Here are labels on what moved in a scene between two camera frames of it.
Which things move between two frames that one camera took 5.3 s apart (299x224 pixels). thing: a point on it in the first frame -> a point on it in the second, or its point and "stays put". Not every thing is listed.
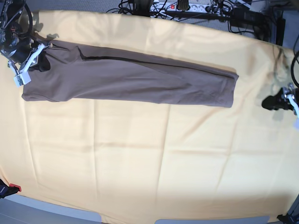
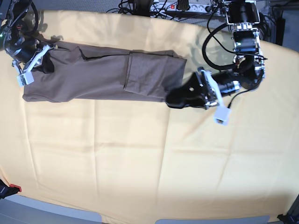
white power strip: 173,7 stays put
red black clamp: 5,191 stays put
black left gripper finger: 277,101 -> 197,91
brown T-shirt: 78,72 stays put
